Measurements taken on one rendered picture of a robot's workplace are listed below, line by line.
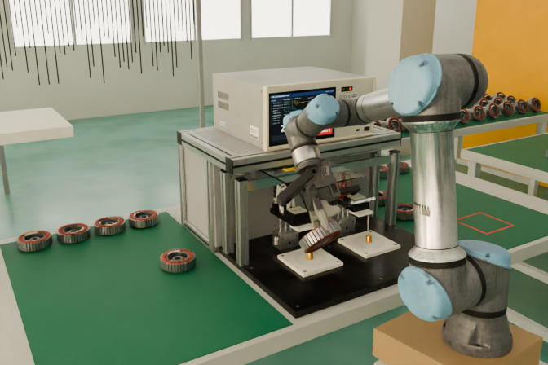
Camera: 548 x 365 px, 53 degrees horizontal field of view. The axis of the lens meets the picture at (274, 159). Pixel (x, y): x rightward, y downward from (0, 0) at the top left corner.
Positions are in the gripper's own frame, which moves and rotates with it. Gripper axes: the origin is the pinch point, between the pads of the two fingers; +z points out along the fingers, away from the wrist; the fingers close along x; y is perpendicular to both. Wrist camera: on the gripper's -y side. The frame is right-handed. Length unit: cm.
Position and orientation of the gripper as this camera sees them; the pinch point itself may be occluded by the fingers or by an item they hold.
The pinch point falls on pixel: (322, 237)
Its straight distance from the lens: 142.5
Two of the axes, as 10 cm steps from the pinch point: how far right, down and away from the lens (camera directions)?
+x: -0.5, 3.9, 9.2
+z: 2.4, 9.0, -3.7
